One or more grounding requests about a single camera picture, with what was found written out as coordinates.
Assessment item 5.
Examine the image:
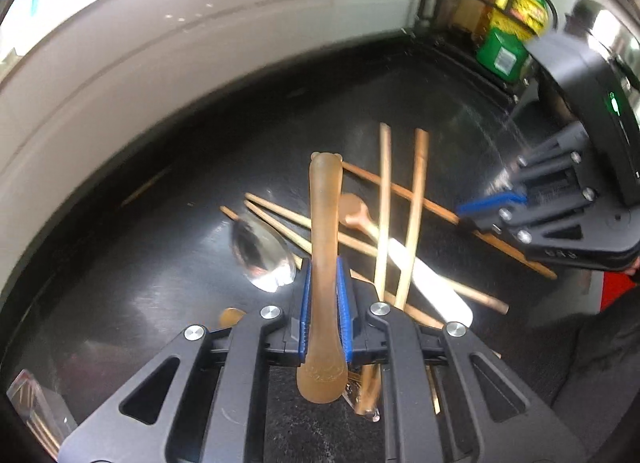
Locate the bundle of wooden chopsticks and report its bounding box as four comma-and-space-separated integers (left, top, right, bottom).
20, 383, 58, 446

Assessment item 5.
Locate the long wooden chopstick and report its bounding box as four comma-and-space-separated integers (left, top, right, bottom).
341, 162, 558, 280

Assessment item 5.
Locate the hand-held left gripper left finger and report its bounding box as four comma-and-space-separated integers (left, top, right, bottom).
57, 258, 313, 463

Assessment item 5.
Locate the white-handled wooden spoon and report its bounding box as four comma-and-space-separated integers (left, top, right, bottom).
339, 193, 474, 328

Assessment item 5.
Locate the pile of wooden chopsticks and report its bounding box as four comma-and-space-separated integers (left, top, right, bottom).
220, 123, 511, 359

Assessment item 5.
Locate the green bottle with yellow cap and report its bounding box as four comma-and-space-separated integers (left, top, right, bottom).
475, 0, 551, 84

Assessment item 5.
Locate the red cloth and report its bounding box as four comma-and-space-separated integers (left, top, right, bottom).
602, 273, 640, 314

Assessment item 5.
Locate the small wooden spoon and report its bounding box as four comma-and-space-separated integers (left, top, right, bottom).
218, 308, 247, 330

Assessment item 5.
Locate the black metal rack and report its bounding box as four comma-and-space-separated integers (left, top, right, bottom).
414, 0, 563, 106

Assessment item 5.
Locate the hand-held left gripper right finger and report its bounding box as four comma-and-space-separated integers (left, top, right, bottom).
336, 257, 586, 463

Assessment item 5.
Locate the clear plastic container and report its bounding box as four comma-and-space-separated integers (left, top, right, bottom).
5, 368, 78, 449

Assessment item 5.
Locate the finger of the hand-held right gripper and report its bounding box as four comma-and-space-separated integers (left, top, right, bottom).
467, 193, 601, 246
457, 123, 596, 217

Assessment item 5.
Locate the metal spoon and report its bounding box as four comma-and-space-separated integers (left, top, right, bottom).
229, 217, 383, 422

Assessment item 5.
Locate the translucent amber spoon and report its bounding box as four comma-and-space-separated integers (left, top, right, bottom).
296, 152, 348, 401

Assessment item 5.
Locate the person's dark clothing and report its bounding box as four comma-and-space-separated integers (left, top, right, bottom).
550, 313, 640, 444

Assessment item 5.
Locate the amber oil bottle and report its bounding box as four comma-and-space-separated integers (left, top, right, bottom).
450, 0, 496, 39

